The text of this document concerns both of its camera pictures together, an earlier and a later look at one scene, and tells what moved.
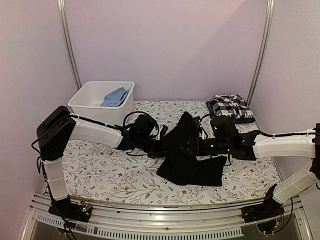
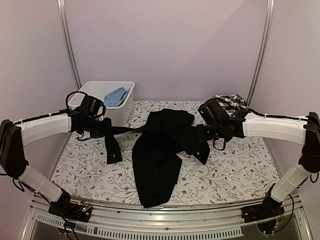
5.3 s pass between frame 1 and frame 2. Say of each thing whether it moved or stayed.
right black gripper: moved
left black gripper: moved
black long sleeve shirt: moved
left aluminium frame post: stayed
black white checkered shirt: stayed
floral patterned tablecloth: stayed
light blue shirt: stayed
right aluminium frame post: stayed
